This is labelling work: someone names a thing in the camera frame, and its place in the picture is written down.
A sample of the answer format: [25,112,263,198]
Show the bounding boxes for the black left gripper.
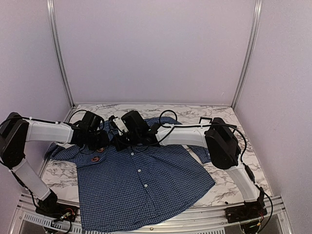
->
[86,130,109,151]

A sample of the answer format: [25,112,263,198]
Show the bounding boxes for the blue checked button shirt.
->
[45,116,216,232]

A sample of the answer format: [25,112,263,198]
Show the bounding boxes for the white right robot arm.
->
[109,111,264,218]

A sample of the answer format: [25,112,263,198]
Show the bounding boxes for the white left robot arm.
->
[0,112,109,217]

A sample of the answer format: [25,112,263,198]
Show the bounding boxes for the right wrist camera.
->
[109,115,129,136]

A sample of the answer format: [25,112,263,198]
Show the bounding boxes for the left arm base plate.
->
[36,203,79,222]

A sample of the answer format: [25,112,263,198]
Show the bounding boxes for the aluminium front rail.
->
[8,193,294,234]

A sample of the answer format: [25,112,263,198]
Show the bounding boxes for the left aluminium frame post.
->
[46,0,75,108]

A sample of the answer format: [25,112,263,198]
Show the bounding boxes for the aluminium frame post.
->
[231,0,263,110]
[46,0,75,108]

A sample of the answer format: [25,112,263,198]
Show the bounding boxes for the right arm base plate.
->
[225,193,268,223]

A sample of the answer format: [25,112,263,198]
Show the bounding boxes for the right aluminium frame post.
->
[231,0,263,110]

